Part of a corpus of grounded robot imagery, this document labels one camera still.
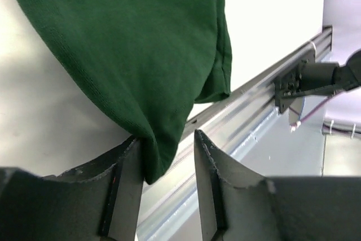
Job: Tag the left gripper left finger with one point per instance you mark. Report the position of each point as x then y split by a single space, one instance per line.
98 200

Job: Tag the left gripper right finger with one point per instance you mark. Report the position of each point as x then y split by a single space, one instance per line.
236 203

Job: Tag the white and green t shirt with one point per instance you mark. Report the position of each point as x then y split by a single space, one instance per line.
143 63

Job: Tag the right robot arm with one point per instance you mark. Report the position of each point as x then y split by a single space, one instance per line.
325 79

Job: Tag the aluminium frame rail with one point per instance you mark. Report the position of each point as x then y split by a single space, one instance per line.
248 127

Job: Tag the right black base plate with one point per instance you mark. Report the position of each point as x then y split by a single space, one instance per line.
287 82

